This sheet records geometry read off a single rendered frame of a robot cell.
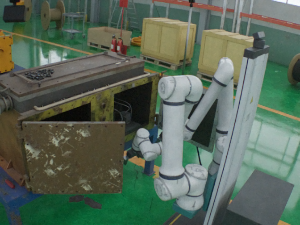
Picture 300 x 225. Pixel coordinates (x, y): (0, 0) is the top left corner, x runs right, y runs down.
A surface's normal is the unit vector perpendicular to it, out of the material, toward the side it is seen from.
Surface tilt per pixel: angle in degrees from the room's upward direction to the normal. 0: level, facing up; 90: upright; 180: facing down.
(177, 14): 90
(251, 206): 0
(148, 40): 90
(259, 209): 0
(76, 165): 90
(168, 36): 90
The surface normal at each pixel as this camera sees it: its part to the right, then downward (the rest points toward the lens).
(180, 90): 0.51, 0.24
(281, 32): -0.57, 0.27
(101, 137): 0.22, 0.41
